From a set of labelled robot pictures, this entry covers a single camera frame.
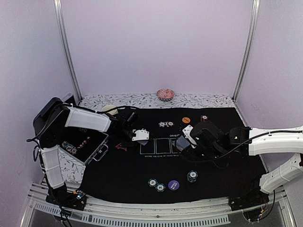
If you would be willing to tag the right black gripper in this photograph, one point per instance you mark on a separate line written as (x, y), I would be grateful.
(192, 153)

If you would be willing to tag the single blue playing card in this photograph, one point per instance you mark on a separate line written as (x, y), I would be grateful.
(143, 142)

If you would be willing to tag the orange hundred chip stack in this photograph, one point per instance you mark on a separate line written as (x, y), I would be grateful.
(204, 118)

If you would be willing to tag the blue playing card deck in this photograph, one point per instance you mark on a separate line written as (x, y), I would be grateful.
(182, 143)

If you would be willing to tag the orange big blind button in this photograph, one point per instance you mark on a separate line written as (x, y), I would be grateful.
(186, 120)

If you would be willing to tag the green blue chip stack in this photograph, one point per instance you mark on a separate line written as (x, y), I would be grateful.
(192, 176)

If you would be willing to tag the blue white ten chip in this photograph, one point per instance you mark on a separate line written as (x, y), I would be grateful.
(162, 124)

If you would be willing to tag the orange black hundred chip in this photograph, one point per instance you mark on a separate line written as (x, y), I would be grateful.
(169, 124)

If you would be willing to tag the purple small blind button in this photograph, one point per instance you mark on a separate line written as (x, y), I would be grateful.
(173, 185)

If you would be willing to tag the blue green fifty chip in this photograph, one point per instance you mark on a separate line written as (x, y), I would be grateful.
(152, 182)

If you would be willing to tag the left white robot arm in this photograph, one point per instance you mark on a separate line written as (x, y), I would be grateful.
(44, 124)

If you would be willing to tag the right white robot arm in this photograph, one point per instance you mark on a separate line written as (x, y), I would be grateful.
(286, 144)

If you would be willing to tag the red black triangle token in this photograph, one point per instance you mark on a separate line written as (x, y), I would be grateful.
(120, 146)

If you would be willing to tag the cream ceramic mug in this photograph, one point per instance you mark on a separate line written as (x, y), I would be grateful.
(110, 109)

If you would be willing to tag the aluminium poker chip case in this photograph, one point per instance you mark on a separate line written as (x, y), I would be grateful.
(90, 146)

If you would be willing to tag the black poker table mat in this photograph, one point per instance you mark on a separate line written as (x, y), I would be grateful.
(122, 176)

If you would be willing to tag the red patterned small bowl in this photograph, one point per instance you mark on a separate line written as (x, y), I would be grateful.
(165, 95)

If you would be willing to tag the poker chip stack front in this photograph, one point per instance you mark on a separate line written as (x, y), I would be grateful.
(69, 147)

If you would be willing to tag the floral patterned tablecloth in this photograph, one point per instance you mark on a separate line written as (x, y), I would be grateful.
(72, 171)

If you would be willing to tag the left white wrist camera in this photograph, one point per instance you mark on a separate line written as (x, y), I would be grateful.
(139, 135)

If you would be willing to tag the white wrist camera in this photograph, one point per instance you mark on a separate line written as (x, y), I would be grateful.
(186, 131)
(139, 135)

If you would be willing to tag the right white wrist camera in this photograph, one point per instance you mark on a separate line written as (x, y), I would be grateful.
(186, 131)

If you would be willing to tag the front aluminium rail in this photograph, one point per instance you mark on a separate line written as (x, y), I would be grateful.
(203, 213)

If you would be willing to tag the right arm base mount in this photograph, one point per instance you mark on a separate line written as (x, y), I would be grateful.
(253, 205)

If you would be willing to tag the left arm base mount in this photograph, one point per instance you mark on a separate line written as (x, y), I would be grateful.
(75, 200)

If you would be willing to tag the right aluminium frame post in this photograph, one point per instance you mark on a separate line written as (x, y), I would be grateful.
(247, 49)

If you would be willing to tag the aluminium frame post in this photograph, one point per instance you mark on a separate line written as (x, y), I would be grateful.
(247, 49)
(66, 49)

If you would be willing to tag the left aluminium frame post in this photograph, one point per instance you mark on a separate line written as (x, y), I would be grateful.
(66, 49)

